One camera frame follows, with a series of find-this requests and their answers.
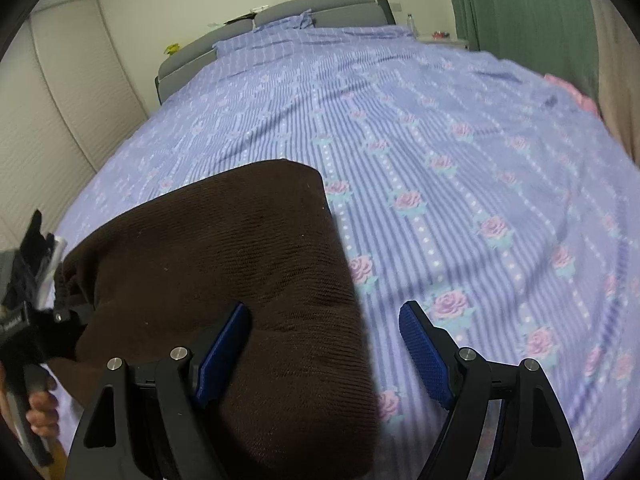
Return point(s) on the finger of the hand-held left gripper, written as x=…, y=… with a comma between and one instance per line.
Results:
x=62, y=316

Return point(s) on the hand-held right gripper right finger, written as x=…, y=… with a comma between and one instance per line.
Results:
x=425, y=355

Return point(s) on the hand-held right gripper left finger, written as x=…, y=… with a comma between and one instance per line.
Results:
x=225, y=355

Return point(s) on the dark brown fleece pants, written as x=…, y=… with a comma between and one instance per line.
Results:
x=225, y=250

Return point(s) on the person's left hand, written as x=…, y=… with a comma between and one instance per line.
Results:
x=42, y=410

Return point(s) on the purple floral striped bed cover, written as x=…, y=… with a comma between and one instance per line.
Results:
x=425, y=135

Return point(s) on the yellow toy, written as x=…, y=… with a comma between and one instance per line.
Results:
x=172, y=49

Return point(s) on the pink cloth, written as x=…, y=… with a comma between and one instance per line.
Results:
x=570, y=92

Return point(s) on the white nightstand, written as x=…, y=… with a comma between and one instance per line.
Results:
x=442, y=42

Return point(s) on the small red items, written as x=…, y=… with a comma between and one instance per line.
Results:
x=441, y=35

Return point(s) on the clear plastic bottle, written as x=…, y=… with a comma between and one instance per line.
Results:
x=410, y=22

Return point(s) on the purple striped pillow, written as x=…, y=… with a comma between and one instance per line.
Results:
x=285, y=20

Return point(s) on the beige curtain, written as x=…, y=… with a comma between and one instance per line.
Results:
x=617, y=70

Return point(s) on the green curtain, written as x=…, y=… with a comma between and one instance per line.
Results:
x=525, y=10

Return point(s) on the grey padded headboard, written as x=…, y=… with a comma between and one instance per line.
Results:
x=325, y=2

